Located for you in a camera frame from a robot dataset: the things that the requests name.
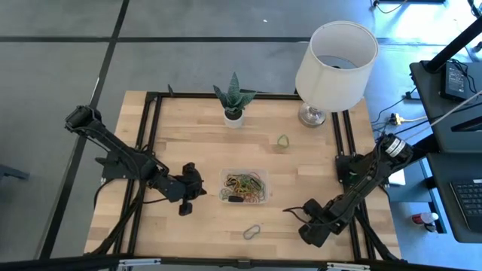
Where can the white red spray bottle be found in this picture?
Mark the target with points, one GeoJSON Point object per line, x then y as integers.
{"type": "Point", "coordinates": [425, 218]}

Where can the black diagonal support beam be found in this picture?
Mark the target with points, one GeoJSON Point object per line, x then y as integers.
{"type": "Point", "coordinates": [418, 148]}

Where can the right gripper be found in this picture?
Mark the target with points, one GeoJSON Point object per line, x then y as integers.
{"type": "Point", "coordinates": [325, 216]}

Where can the white shade silver lamp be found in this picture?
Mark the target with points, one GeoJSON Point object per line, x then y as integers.
{"type": "Point", "coordinates": [331, 86]}

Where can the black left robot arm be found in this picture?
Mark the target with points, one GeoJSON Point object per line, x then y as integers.
{"type": "Point", "coordinates": [113, 145]}

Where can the small black floor object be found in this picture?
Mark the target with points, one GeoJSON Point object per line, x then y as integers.
{"type": "Point", "coordinates": [430, 227]}

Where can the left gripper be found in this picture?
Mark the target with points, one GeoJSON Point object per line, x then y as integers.
{"type": "Point", "coordinates": [184, 184]}

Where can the black power supply unit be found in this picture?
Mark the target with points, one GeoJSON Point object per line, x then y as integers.
{"type": "Point", "coordinates": [453, 81]}

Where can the black stand pole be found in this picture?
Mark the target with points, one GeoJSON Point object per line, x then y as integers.
{"type": "Point", "coordinates": [452, 47]}

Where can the black keyboard desk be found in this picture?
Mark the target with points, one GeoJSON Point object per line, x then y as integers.
{"type": "Point", "coordinates": [438, 195]}

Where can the black horizontal crossbar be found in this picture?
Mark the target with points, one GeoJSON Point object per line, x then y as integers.
{"type": "Point", "coordinates": [56, 263]}

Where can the white box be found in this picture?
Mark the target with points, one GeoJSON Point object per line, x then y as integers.
{"type": "Point", "coordinates": [398, 177]}

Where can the snake plant white pot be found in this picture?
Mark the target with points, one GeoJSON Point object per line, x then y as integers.
{"type": "Point", "coordinates": [233, 99]}

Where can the silver metal bracket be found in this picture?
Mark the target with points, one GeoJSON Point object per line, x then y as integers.
{"type": "Point", "coordinates": [139, 262]}
{"type": "Point", "coordinates": [348, 266]}

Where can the green small rubber band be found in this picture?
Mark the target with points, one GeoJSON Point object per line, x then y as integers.
{"type": "Point", "coordinates": [278, 143]}

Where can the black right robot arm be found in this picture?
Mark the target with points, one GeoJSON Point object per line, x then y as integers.
{"type": "Point", "coordinates": [361, 188]}

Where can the clear plastic bin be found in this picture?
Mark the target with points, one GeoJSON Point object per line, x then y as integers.
{"type": "Point", "coordinates": [224, 171]}

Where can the black keyboard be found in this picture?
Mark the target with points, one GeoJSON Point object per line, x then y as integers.
{"type": "Point", "coordinates": [470, 205]}

